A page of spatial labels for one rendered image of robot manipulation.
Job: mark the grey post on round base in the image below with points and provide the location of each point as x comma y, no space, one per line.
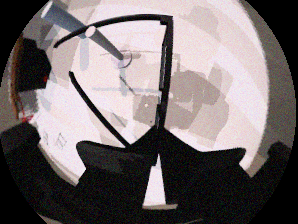
120,57

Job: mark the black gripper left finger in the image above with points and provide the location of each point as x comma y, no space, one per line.
133,162

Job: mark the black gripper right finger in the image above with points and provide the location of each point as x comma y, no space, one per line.
181,164

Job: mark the black glasses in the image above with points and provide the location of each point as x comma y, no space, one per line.
163,84

